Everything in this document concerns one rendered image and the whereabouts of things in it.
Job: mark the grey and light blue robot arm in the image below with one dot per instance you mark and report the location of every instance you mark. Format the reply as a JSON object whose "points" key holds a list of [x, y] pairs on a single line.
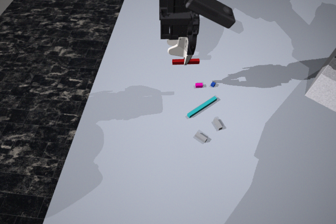
{"points": [[213, 10]]}

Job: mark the grey rod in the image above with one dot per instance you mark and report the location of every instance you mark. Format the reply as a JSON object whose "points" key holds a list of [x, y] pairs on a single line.
{"points": [[217, 123], [201, 137]]}

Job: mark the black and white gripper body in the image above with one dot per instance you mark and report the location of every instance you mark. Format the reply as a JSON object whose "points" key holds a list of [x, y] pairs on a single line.
{"points": [[176, 20]]}

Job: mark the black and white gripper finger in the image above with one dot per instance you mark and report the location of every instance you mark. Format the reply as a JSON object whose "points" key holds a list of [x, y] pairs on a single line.
{"points": [[183, 48], [172, 42]]}

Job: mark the turquoise rod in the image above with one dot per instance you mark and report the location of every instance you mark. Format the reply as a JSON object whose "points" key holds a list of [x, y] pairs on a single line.
{"points": [[201, 107]]}

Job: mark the magenta block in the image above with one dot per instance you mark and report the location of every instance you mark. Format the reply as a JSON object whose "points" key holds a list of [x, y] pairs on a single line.
{"points": [[198, 85]]}

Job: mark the red rod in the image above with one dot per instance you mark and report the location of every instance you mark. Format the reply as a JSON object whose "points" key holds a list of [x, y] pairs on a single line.
{"points": [[181, 61]]}

